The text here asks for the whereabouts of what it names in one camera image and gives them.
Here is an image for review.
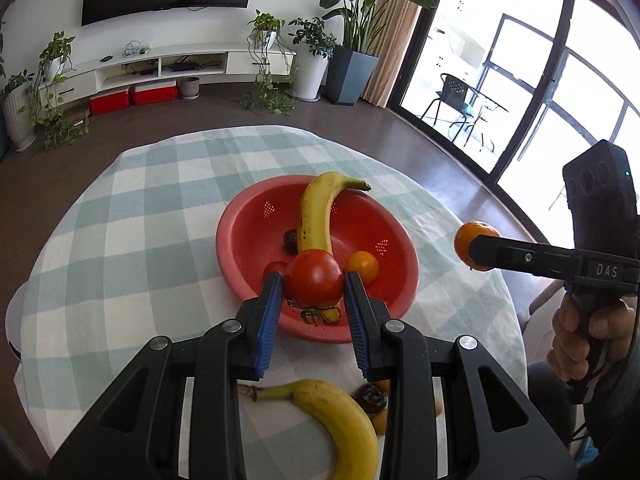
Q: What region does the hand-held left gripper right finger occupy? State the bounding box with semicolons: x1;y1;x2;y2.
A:
342;271;578;480

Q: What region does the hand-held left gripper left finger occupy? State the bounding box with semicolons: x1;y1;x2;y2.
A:
47;271;285;480

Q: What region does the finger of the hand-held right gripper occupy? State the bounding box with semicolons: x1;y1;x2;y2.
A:
469;234;583;281

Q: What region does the tangerine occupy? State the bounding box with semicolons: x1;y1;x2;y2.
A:
454;221;501;272

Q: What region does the small yellow banana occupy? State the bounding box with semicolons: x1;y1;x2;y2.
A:
237;379;380;480

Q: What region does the red plastic colander bowl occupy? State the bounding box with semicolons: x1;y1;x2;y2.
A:
216;175;420;344

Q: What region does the large yellow banana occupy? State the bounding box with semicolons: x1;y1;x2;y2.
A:
296;171;372;325

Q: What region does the person's right forearm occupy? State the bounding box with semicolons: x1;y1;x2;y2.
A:
595;305;640;461

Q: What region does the person's right hand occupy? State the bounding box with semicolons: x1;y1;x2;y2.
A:
546;294;637;383

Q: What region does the beige armchair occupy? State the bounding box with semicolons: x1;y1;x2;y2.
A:
520;280;568;331

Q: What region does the dark cloth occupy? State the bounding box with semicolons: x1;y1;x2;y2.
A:
525;360;573;443

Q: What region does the metal balcony table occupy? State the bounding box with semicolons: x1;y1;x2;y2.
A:
465;92;511;153

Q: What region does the green checked tablecloth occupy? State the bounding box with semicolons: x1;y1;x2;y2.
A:
14;125;528;480

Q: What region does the black metal chair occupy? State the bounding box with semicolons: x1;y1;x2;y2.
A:
420;73;483;143

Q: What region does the blue-grey planter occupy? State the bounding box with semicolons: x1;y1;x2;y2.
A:
324;45;380;107

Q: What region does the beige curtain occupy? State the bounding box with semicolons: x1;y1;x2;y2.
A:
361;0;436;109

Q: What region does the tall white planter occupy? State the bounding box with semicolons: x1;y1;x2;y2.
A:
295;50;330;102

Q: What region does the red storage box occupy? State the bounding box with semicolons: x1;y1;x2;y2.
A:
89;86;132;117
131;79;179;106

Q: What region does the white television cabinet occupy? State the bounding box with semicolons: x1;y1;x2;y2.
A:
37;44;297;106

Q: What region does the bushy green plant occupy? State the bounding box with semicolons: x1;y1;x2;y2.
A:
287;16;337;58

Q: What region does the bird of paradise plant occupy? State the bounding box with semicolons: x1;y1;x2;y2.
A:
315;0;437;53

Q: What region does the trailing pothos plant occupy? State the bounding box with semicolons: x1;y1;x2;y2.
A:
241;9;298;116
25;31;91;151

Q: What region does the white ribbed planter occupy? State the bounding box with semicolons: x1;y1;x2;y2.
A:
2;87;36;152

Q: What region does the small green plant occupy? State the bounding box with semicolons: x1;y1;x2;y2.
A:
2;71;33;96

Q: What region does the black sliding door frame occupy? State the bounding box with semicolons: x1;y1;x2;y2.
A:
390;0;640;246

